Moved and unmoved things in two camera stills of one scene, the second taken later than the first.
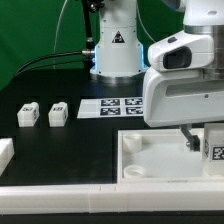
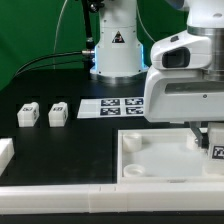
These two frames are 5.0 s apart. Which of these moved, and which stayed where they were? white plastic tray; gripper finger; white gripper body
Moved: gripper finger
Stayed: white plastic tray; white gripper body
